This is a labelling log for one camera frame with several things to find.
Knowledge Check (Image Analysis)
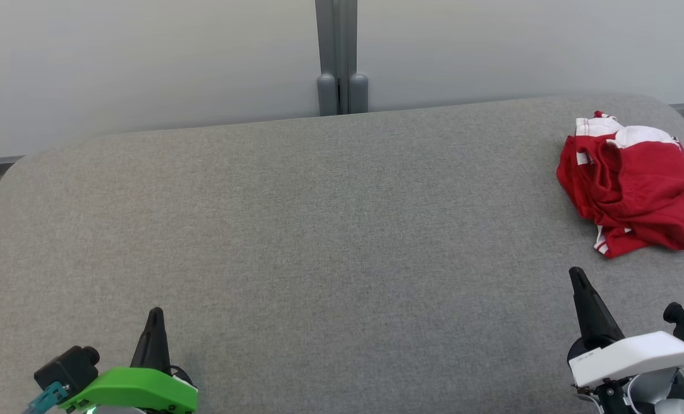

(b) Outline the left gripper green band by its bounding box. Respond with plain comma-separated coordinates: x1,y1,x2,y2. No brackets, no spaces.
60,306,198,414

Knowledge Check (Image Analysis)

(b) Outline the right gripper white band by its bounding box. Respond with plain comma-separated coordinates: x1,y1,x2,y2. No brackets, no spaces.
566,266,684,389

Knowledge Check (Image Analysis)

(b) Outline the red garment with white stripe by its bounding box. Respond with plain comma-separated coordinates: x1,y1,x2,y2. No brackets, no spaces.
557,111,684,231

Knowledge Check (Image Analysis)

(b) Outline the grey fabric sofa cushion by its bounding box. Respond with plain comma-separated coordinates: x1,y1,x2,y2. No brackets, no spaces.
0,93,684,414

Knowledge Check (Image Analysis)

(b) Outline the left teal plug black cable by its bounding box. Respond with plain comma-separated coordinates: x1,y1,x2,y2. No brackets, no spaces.
24,381,69,414

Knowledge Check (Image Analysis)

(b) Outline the grey partition post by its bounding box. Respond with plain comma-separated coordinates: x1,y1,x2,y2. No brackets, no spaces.
315,0,369,116

